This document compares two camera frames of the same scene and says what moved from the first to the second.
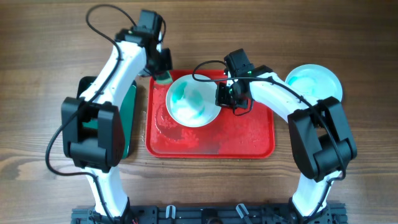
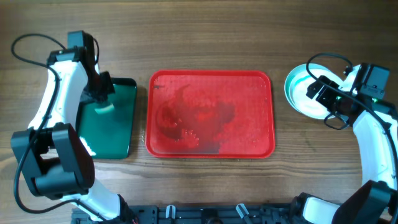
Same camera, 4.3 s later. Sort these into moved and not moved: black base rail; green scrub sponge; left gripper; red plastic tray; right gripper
Moved: right gripper; left gripper; green scrub sponge
Not moved: red plastic tray; black base rail
